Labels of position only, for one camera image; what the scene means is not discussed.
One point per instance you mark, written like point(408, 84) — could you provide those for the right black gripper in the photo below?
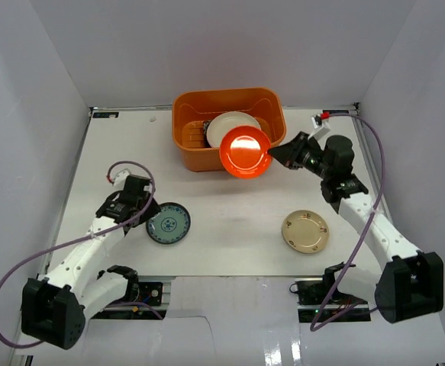
point(290, 153)

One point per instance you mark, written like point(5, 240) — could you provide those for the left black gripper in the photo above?
point(146, 210)

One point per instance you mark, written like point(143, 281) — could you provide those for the orange round plate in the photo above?
point(244, 152)

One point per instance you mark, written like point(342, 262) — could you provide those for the blue patterned dark-rim plate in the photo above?
point(170, 225)

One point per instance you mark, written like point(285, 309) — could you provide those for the cream bear-print plate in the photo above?
point(226, 122)

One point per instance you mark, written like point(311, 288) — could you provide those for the beige floral plate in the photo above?
point(305, 231)

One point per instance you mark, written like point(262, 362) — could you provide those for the black floral square plate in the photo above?
point(205, 126)

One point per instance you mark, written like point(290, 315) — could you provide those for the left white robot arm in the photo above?
point(56, 308)

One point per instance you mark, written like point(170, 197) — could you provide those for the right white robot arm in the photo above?
point(411, 283)

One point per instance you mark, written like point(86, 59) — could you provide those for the orange plastic bin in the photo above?
point(193, 108)

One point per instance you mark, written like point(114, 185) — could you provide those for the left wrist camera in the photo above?
point(119, 178)

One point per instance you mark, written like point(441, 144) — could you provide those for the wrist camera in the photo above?
point(321, 125)
point(119, 178)

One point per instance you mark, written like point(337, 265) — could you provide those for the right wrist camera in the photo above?
point(321, 125)

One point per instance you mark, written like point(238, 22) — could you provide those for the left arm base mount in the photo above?
point(152, 294)

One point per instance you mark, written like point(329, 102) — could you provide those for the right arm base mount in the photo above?
point(310, 294)

